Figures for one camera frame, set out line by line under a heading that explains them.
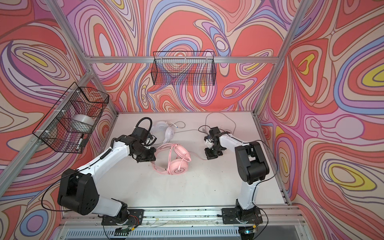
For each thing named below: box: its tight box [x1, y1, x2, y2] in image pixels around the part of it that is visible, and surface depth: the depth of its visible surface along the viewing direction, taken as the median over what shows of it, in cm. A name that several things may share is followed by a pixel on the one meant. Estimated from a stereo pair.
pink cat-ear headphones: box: [151, 143, 192, 176], surface depth 76 cm
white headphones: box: [151, 121, 175, 145], surface depth 101 cm
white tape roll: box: [70, 114, 95, 133], surface depth 74 cm
